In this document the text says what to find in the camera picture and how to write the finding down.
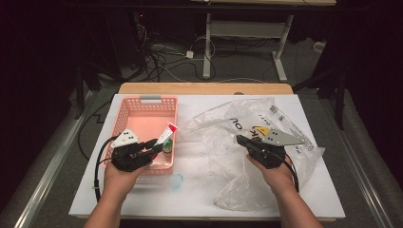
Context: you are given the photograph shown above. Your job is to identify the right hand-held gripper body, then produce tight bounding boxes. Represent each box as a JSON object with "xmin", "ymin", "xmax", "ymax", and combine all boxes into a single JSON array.
[{"xmin": 243, "ymin": 127, "xmax": 305, "ymax": 170}]

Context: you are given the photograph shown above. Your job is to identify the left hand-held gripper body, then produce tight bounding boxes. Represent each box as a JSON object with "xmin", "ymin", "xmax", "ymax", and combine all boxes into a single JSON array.
[{"xmin": 110, "ymin": 127, "xmax": 153, "ymax": 173}]

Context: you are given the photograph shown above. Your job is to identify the white jar with green lid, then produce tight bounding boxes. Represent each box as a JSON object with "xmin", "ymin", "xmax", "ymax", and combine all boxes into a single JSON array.
[{"xmin": 162, "ymin": 139, "xmax": 175, "ymax": 156}]

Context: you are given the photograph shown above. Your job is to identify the red and white tube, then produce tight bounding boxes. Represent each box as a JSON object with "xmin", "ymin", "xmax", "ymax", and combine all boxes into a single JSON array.
[{"xmin": 154, "ymin": 123, "xmax": 179, "ymax": 147}]

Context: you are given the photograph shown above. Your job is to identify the pink perforated plastic basket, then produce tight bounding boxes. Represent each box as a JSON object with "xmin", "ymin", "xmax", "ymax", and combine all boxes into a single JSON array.
[{"xmin": 103, "ymin": 94, "xmax": 179, "ymax": 177}]

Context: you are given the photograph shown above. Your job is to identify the translucent white plastic bag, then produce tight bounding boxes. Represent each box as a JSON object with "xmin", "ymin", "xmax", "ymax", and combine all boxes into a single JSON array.
[{"xmin": 177, "ymin": 97, "xmax": 327, "ymax": 213}]

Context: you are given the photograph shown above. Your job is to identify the person's right hand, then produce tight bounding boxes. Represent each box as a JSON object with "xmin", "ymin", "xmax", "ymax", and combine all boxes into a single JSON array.
[{"xmin": 246, "ymin": 156, "xmax": 297, "ymax": 191}]

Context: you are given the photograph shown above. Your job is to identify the person's left hand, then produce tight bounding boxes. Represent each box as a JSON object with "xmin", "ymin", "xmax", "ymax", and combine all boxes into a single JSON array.
[{"xmin": 103, "ymin": 160, "xmax": 150, "ymax": 194}]

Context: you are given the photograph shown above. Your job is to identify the black stand legs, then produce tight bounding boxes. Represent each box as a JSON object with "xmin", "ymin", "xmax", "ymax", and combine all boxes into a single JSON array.
[
  {"xmin": 73, "ymin": 61, "xmax": 127, "ymax": 121},
  {"xmin": 293, "ymin": 67, "xmax": 347, "ymax": 131}
]

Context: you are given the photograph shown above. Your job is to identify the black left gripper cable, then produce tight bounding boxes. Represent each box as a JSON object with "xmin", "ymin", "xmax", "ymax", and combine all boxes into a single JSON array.
[{"xmin": 93, "ymin": 136, "xmax": 119, "ymax": 203}]

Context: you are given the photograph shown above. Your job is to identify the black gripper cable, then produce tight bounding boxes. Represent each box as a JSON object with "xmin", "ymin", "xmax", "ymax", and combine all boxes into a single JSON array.
[
  {"xmin": 280, "ymin": 156, "xmax": 300, "ymax": 194},
  {"xmin": 93, "ymin": 136, "xmax": 119, "ymax": 203}
]

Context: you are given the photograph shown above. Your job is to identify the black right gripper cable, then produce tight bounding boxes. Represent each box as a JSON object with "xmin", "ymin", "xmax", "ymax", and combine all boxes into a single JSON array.
[{"xmin": 280, "ymin": 156, "xmax": 300, "ymax": 194}]

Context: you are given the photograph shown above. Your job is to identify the black floor cable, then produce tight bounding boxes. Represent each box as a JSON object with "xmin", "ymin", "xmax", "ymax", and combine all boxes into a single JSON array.
[{"xmin": 77, "ymin": 101, "xmax": 112, "ymax": 161}]

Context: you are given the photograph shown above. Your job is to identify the tangle of floor cables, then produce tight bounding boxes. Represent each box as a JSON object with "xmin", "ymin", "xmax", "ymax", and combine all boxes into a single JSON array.
[{"xmin": 134, "ymin": 23, "xmax": 222, "ymax": 84}]

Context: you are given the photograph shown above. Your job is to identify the metal floor rail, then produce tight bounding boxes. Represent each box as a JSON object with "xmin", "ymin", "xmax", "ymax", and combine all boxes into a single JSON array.
[
  {"xmin": 327, "ymin": 126, "xmax": 397, "ymax": 228},
  {"xmin": 13, "ymin": 90, "xmax": 98, "ymax": 228}
]

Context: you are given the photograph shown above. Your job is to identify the white metal desk frame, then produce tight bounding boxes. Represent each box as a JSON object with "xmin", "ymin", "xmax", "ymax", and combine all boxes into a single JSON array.
[{"xmin": 189, "ymin": 0, "xmax": 336, "ymax": 83}]

